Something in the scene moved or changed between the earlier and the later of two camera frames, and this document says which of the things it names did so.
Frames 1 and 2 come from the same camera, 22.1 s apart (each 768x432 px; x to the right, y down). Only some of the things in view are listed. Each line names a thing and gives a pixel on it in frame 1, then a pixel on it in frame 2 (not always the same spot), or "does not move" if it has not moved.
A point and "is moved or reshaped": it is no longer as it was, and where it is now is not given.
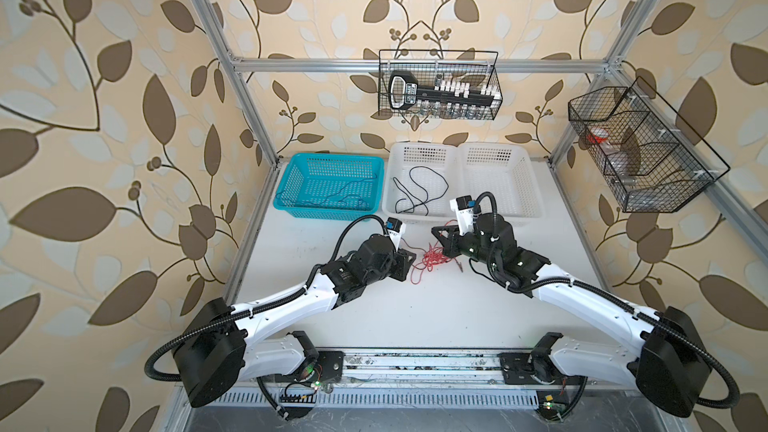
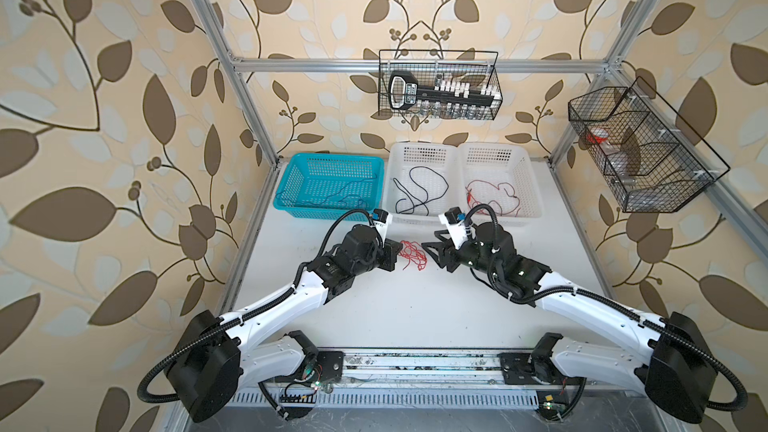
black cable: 427,201 does not move
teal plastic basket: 329,186 does not move
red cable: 433,256 is moved or reshaped
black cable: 427,210 does not move
